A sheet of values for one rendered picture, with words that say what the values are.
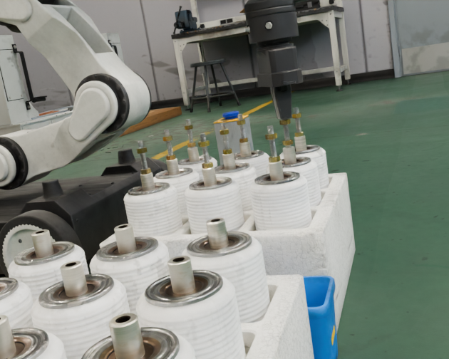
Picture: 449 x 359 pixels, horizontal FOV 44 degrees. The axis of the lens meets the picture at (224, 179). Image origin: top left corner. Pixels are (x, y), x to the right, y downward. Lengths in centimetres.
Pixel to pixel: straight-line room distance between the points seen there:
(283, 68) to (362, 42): 505
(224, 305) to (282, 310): 13
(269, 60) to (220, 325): 57
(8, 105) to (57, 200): 238
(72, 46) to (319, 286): 84
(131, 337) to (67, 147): 103
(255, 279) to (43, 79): 699
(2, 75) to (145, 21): 332
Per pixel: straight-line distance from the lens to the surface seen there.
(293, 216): 90
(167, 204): 98
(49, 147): 149
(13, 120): 366
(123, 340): 43
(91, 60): 138
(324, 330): 79
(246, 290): 63
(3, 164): 153
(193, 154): 121
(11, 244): 134
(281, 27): 98
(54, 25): 141
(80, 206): 132
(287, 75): 97
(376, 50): 601
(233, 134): 133
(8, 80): 367
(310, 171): 102
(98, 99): 133
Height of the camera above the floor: 46
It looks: 12 degrees down
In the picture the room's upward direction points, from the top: 9 degrees counter-clockwise
